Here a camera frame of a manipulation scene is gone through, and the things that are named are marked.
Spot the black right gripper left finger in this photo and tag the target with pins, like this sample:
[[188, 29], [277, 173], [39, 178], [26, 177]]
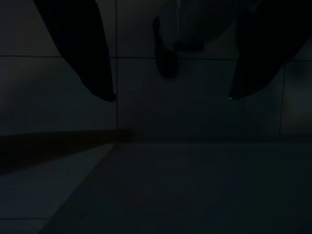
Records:
[[83, 48]]

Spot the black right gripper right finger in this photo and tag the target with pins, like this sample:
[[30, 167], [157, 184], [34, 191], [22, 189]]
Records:
[[265, 48]]

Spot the grey robot right leg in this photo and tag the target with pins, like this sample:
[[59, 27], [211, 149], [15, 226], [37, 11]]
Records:
[[168, 61]]

